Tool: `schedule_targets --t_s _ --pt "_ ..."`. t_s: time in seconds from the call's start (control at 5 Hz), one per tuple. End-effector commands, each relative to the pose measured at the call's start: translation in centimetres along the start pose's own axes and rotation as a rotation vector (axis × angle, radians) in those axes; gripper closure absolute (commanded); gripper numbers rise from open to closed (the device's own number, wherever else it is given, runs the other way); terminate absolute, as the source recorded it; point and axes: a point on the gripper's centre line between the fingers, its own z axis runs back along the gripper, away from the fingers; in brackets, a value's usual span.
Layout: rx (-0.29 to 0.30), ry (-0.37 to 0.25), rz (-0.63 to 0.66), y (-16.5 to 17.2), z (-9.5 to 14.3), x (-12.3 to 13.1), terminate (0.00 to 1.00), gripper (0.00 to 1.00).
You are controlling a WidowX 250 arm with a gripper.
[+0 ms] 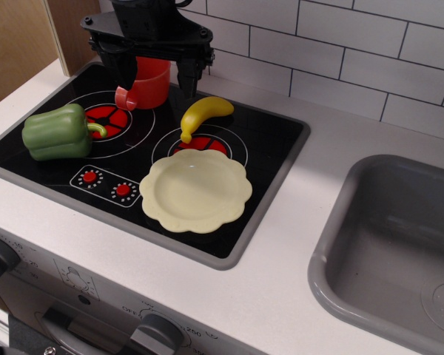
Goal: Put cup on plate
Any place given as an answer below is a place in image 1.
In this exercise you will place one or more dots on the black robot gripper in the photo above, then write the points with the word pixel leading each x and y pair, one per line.
pixel 152 29

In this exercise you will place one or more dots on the red plastic cup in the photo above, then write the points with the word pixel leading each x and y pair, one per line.
pixel 150 89

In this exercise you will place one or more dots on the cream scalloped plate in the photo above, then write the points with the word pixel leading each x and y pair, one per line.
pixel 196 191

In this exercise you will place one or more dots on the yellow toy banana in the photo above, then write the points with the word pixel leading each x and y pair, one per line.
pixel 201 111

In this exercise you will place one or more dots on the black toy stovetop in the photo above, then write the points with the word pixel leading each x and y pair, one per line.
pixel 105 184

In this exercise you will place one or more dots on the green toy bell pepper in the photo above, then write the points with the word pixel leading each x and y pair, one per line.
pixel 61 133

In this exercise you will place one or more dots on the wooden side panel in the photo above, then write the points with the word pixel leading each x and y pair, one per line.
pixel 35 33

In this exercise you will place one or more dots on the grey right oven knob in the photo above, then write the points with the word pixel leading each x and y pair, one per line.
pixel 156 335

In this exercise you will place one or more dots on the grey toy sink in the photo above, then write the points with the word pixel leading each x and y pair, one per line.
pixel 379 263

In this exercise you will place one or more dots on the grey oven door handle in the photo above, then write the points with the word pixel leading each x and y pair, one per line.
pixel 83 334

